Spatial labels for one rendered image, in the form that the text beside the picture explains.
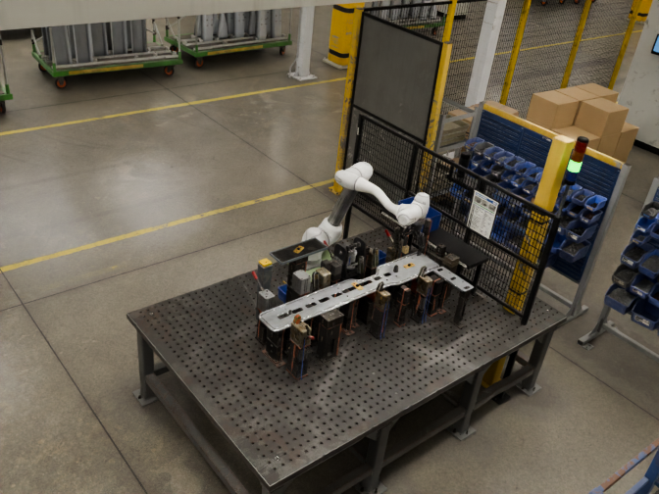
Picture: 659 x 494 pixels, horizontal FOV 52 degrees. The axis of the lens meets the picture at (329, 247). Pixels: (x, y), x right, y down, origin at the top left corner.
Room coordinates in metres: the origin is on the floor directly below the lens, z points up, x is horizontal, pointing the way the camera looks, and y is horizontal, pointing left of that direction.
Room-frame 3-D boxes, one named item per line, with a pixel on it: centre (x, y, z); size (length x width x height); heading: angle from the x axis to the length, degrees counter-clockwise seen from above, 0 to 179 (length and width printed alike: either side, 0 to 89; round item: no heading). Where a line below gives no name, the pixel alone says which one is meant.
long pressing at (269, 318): (3.51, -0.20, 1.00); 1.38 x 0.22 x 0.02; 132
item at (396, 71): (6.32, -0.42, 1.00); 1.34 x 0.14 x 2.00; 43
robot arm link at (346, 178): (4.14, -0.07, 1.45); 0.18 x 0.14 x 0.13; 60
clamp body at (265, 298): (3.25, 0.34, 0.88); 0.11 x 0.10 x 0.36; 42
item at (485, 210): (4.14, -1.03, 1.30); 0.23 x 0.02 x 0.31; 42
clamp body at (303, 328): (3.00, 0.10, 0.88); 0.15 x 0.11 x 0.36; 42
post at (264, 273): (3.45, 0.38, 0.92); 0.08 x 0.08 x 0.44; 42
